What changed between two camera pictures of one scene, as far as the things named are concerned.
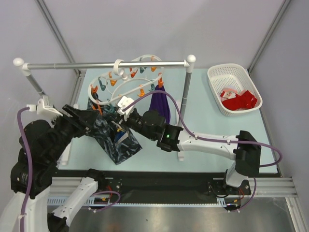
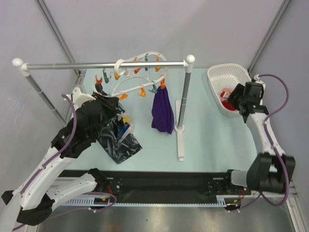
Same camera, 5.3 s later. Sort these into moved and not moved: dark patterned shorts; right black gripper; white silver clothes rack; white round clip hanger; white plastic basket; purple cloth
Moved: white round clip hanger; right black gripper
Not moved: white silver clothes rack; white plastic basket; purple cloth; dark patterned shorts
